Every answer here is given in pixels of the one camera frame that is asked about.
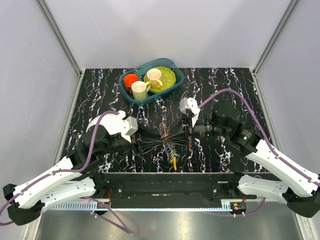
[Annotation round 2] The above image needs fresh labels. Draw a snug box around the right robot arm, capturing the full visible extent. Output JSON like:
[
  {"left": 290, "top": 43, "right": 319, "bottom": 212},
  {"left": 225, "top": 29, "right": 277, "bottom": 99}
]
[{"left": 165, "top": 97, "right": 320, "bottom": 218}]

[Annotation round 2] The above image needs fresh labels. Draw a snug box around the metal keyring disc with rings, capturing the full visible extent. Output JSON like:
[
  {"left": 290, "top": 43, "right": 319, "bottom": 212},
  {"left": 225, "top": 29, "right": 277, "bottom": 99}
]
[{"left": 158, "top": 122, "right": 178, "bottom": 165}]

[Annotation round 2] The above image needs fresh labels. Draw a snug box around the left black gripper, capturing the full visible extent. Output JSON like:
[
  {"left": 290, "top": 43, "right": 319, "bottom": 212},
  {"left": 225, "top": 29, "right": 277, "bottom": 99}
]
[{"left": 98, "top": 120, "right": 164, "bottom": 156}]

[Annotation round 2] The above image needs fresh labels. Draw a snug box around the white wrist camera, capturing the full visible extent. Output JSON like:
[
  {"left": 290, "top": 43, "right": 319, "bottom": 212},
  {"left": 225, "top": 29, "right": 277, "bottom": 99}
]
[
  {"left": 120, "top": 116, "right": 139, "bottom": 143},
  {"left": 179, "top": 97, "right": 201, "bottom": 127}
]

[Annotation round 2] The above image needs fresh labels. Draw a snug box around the cream mug on plate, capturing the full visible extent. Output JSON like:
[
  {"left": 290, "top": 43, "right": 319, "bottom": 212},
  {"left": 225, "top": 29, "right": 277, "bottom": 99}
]
[{"left": 144, "top": 68, "right": 163, "bottom": 89}]

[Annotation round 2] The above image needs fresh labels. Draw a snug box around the orange mug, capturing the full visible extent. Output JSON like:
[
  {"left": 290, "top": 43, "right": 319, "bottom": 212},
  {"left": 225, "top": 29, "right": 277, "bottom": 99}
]
[{"left": 123, "top": 73, "right": 139, "bottom": 94}]

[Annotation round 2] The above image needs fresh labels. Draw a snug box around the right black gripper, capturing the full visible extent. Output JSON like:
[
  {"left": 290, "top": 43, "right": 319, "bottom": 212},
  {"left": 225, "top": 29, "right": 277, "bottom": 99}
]
[{"left": 162, "top": 113, "right": 229, "bottom": 148}]

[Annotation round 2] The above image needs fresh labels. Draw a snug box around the yellow-green dotted plate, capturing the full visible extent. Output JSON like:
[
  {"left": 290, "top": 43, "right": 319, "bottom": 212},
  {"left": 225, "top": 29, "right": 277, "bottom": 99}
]
[{"left": 143, "top": 66, "right": 176, "bottom": 93}]

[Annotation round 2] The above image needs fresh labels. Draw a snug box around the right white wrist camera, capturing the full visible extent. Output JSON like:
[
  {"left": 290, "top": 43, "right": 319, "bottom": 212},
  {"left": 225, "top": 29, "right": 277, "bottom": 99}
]
[{"left": 179, "top": 97, "right": 201, "bottom": 127}]

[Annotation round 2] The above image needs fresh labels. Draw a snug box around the yellow key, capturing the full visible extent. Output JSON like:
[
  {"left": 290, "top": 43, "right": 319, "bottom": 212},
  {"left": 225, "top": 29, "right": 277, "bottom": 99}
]
[{"left": 171, "top": 157, "right": 177, "bottom": 171}]

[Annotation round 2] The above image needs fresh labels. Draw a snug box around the black base bar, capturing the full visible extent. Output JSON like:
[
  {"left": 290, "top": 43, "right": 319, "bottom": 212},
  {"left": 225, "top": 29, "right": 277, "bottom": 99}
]
[{"left": 90, "top": 173, "right": 246, "bottom": 212}]

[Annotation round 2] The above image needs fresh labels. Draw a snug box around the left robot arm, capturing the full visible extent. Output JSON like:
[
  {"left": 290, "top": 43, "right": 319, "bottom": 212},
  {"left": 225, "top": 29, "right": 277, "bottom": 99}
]
[{"left": 0, "top": 110, "right": 162, "bottom": 226}]

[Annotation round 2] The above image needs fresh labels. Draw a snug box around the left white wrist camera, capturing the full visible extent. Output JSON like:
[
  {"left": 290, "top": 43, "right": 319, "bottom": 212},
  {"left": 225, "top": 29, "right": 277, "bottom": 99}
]
[{"left": 120, "top": 116, "right": 139, "bottom": 143}]

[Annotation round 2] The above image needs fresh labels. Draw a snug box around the white round plate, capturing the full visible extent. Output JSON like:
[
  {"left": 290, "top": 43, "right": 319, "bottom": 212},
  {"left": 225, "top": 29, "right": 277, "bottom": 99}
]
[{"left": 85, "top": 114, "right": 109, "bottom": 133}]

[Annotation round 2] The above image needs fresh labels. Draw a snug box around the cream mug front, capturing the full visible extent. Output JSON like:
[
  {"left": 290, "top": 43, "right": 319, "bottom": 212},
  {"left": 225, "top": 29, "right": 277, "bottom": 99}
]
[{"left": 131, "top": 81, "right": 151, "bottom": 101}]

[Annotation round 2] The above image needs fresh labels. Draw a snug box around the teal plastic tray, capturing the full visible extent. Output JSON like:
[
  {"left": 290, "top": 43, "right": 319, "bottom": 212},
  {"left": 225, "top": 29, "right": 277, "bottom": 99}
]
[{"left": 118, "top": 58, "right": 185, "bottom": 106}]

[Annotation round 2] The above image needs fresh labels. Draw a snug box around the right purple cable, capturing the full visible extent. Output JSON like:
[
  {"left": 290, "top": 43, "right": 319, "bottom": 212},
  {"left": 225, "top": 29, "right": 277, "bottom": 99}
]
[{"left": 198, "top": 88, "right": 320, "bottom": 218}]

